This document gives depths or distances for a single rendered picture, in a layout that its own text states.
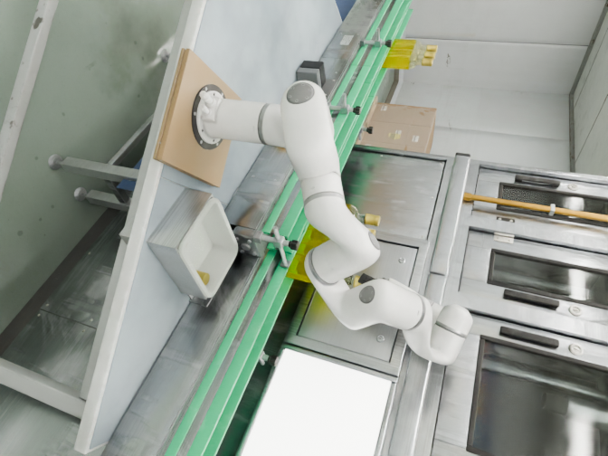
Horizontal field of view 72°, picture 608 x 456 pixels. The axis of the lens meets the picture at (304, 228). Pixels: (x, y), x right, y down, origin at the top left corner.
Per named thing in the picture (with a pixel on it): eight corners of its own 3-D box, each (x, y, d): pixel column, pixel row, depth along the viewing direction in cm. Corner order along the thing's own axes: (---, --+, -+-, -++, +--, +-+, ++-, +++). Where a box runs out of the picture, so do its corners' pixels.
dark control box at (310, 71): (298, 90, 156) (318, 93, 153) (294, 71, 150) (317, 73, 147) (305, 79, 160) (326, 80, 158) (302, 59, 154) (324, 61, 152)
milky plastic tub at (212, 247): (182, 294, 110) (211, 302, 107) (147, 242, 93) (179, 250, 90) (213, 242, 120) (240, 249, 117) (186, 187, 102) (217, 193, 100)
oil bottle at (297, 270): (267, 272, 128) (333, 289, 121) (262, 262, 124) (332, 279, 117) (274, 258, 131) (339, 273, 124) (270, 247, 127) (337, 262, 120)
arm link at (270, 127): (268, 155, 101) (330, 164, 96) (249, 119, 90) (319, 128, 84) (280, 122, 105) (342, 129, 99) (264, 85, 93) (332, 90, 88)
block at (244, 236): (238, 254, 122) (260, 260, 120) (230, 234, 115) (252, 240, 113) (243, 245, 124) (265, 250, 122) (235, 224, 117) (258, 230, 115)
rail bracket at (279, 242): (261, 263, 121) (301, 273, 117) (248, 226, 109) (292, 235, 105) (265, 255, 123) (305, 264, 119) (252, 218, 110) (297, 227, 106)
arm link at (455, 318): (459, 352, 94) (476, 313, 94) (414, 328, 99) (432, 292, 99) (462, 347, 108) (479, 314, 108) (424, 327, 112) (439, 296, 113)
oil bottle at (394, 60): (368, 67, 194) (431, 71, 185) (367, 55, 190) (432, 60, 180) (371, 61, 197) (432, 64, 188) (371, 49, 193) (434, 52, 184)
